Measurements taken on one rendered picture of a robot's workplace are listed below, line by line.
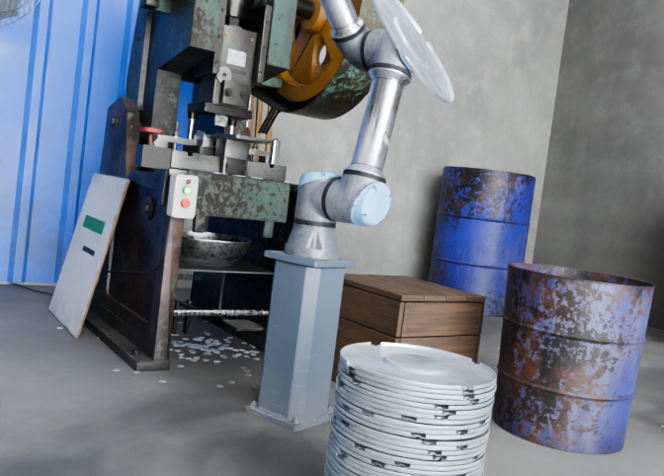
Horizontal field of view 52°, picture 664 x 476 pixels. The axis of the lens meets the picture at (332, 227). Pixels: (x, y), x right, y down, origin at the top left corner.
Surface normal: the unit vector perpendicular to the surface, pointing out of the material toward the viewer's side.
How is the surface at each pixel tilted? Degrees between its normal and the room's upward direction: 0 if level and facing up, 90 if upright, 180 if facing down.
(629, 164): 90
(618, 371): 92
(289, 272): 90
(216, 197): 90
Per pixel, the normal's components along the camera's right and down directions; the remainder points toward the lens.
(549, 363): -0.51, 0.02
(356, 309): -0.80, -0.07
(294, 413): 0.13, 0.07
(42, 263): 0.56, 0.11
